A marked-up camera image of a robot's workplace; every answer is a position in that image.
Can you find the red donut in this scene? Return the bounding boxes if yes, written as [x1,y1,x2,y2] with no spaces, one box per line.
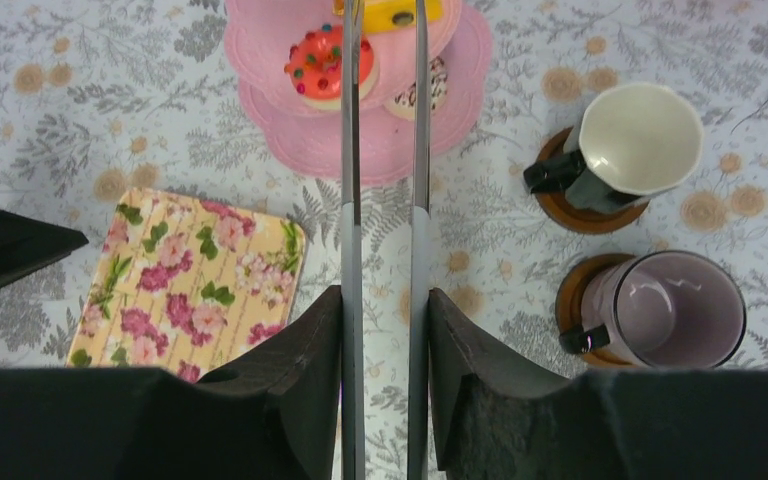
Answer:
[283,23,343,111]

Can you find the brown wooden saucer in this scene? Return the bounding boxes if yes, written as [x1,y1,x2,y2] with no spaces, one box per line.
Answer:
[532,125,650,236]
[555,253,634,368]

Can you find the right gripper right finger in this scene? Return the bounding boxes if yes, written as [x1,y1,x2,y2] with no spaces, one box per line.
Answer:
[429,288,583,479]

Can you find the yellow roll cake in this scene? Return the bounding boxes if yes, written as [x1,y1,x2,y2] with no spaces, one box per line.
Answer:
[332,0,444,34]

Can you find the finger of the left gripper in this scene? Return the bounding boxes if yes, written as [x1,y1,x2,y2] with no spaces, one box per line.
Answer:
[0,209,88,289]

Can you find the black mug white inside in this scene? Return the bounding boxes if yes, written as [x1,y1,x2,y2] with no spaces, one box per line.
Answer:
[523,82,704,214]

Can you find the chocolate drizzle donut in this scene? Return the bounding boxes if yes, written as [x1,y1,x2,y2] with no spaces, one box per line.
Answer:
[384,56,448,121]

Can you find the floral tablecloth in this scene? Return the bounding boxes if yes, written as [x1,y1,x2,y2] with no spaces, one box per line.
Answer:
[0,0,768,480]

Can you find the floral dessert tray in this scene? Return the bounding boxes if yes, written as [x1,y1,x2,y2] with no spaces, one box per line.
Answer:
[67,188,306,382]

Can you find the metal tongs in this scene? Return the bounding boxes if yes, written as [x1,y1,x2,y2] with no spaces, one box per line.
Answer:
[340,1,431,479]

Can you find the purple mug black handle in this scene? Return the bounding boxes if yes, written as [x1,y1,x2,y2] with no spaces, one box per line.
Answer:
[558,250,748,368]

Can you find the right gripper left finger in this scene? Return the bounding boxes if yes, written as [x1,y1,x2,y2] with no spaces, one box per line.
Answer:
[198,285,343,479]

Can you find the pink three-tier cake stand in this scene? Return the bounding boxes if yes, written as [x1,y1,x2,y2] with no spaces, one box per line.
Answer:
[224,1,493,186]

